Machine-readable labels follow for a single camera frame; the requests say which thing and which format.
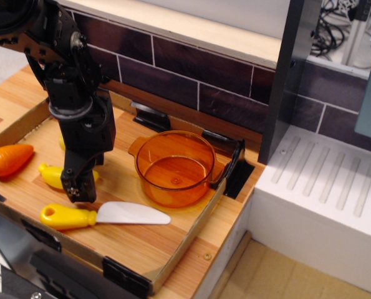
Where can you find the brass screw in table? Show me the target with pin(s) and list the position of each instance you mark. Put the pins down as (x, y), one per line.
(207, 256)

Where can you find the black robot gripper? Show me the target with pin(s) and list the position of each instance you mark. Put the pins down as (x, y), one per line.
(88, 134)

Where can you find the orange transparent plastic pot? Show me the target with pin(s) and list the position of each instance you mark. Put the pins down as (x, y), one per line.
(177, 168)

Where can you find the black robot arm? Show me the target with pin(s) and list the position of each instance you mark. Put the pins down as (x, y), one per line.
(59, 57)

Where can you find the yellow-handled white toy knife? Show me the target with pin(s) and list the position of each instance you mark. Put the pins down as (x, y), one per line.
(60, 217)

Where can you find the yellow-green toy potato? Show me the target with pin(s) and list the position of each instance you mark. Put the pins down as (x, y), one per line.
(61, 143)

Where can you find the dark grey vertical post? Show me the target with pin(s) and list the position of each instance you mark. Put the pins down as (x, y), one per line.
(297, 39)

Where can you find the white ridged drain board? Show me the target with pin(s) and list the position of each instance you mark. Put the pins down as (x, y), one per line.
(320, 175)

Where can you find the yellow toy banana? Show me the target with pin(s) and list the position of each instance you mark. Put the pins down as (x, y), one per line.
(51, 175)

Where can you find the orange toy carrot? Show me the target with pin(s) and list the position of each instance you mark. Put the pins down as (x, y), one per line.
(13, 157)

